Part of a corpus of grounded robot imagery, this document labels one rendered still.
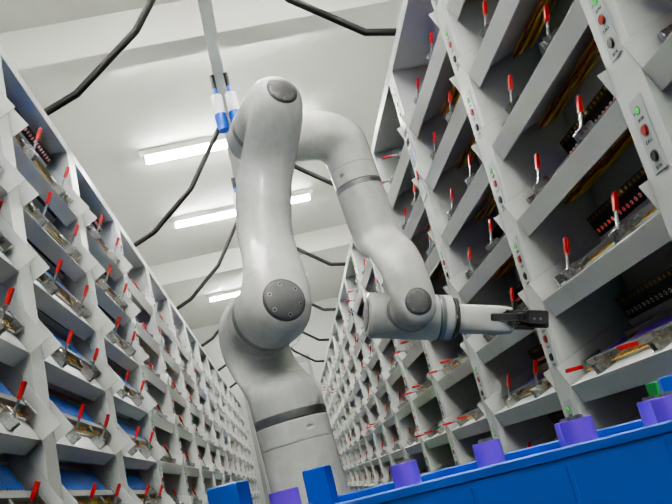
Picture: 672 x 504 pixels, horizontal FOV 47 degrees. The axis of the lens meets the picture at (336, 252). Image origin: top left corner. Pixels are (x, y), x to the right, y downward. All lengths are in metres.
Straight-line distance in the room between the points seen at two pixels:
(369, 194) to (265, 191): 0.21
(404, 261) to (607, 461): 0.96
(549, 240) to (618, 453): 1.48
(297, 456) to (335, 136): 0.60
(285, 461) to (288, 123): 0.57
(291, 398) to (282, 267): 0.21
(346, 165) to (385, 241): 0.17
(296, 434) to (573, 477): 0.85
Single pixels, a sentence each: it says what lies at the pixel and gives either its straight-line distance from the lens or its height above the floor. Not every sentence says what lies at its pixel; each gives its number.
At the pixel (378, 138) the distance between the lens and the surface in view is 3.29.
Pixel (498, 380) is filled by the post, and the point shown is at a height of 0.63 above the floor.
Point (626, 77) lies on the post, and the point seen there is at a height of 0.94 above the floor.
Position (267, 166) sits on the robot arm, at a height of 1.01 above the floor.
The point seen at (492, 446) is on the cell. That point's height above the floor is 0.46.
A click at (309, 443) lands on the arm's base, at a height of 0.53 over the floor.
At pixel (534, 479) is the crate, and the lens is 0.43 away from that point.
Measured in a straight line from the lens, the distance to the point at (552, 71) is 1.59.
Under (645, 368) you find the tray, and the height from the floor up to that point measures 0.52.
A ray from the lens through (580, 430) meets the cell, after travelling 0.46.
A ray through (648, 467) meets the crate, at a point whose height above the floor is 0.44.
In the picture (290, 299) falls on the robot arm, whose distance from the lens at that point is 1.24.
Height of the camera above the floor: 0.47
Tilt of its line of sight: 16 degrees up
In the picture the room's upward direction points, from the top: 14 degrees counter-clockwise
